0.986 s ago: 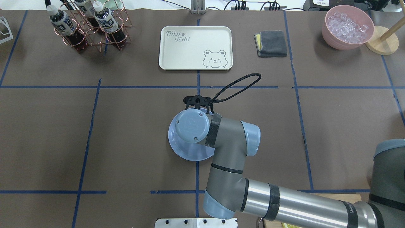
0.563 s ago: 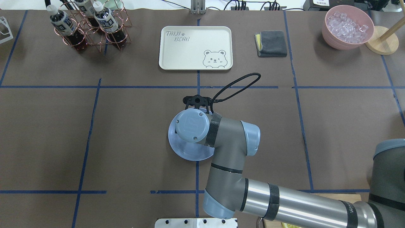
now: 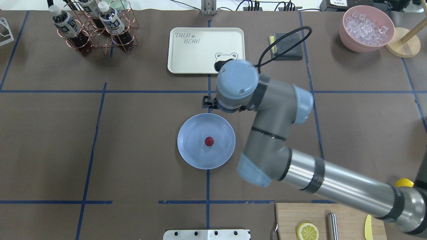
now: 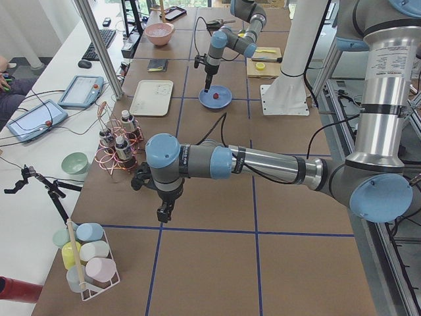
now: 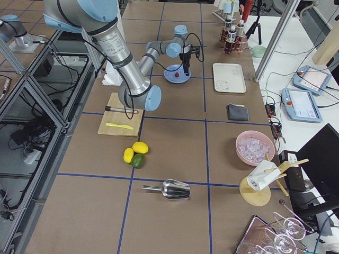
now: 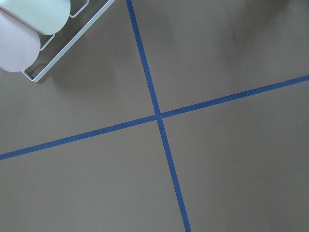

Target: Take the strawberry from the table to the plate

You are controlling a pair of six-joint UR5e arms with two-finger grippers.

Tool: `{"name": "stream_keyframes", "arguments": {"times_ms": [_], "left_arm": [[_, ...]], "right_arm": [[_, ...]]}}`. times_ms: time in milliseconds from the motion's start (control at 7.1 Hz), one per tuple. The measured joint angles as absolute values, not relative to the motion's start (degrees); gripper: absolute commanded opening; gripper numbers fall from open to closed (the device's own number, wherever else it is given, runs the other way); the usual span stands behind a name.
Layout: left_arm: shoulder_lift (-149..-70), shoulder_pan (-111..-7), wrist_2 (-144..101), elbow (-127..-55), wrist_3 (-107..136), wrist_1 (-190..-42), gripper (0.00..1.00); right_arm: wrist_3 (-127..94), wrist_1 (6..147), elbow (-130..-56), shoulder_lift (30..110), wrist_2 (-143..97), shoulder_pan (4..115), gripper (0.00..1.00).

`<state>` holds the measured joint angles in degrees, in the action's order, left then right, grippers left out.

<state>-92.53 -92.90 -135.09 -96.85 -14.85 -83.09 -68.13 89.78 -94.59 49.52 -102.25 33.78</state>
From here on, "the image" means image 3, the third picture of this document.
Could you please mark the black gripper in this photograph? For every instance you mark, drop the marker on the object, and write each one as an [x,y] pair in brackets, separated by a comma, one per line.
[209,101]

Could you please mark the red strawberry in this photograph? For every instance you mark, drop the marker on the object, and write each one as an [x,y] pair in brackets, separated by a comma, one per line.
[209,141]

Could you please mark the blue plate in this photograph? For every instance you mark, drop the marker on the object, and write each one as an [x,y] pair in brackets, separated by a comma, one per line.
[191,136]

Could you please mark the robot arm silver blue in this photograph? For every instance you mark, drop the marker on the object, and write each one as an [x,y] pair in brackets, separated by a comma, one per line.
[266,157]

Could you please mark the cream bear tray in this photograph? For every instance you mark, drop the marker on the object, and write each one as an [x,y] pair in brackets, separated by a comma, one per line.
[195,50]

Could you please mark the grey folded cloth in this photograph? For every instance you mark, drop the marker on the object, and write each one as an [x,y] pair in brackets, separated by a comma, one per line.
[286,43]

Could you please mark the tea bottle middle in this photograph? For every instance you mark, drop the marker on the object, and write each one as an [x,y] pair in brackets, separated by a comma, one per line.
[112,21]

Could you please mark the tea bottle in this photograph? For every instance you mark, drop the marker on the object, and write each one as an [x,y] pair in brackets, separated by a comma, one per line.
[92,10]
[70,29]
[112,21]

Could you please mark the green bowl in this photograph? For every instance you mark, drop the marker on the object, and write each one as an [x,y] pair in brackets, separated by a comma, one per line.
[118,4]

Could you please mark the tea bottle back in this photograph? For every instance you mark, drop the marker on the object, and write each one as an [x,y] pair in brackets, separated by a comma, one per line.
[92,10]

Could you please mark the tea bottle front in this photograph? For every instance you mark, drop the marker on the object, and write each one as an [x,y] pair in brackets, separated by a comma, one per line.
[70,29]

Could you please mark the half lemon slice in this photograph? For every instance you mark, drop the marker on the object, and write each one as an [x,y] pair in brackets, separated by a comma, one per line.
[307,231]

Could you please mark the pink bowl with ice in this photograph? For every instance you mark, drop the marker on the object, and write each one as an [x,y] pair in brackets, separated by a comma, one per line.
[365,29]

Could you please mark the wooden cutting board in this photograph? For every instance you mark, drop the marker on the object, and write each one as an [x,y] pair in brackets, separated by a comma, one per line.
[350,222]

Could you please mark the yellow plastic knife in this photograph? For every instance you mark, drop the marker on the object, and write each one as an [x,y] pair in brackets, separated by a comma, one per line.
[368,234]

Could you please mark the wooden stand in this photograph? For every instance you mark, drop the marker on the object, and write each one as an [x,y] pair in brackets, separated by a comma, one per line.
[405,43]

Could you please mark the yellow lemon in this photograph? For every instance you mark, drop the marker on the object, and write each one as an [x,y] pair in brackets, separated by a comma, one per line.
[404,182]

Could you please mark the aluminium frame post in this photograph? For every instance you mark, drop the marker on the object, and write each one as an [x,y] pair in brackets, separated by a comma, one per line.
[209,7]

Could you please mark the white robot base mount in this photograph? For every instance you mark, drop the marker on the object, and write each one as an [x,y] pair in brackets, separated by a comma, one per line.
[208,234]

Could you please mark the copper wire bottle rack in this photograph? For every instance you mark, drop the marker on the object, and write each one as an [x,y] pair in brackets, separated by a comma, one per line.
[98,35]

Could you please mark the steel knife handle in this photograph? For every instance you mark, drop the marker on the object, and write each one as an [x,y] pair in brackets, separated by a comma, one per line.
[332,226]

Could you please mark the white wire cup rack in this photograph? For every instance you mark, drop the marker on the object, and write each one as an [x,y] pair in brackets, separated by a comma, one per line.
[6,35]

